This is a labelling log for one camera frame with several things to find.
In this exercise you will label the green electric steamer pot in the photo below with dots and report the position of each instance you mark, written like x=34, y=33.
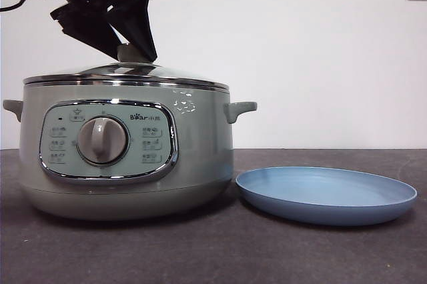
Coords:
x=200, y=150

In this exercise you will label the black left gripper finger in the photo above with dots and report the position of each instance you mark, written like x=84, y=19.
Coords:
x=90, y=27
x=136, y=24

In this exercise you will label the glass lid with green knob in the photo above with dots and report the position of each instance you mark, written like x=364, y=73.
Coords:
x=133, y=72

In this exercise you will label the blue plate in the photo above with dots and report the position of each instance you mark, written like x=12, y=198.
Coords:
x=327, y=194

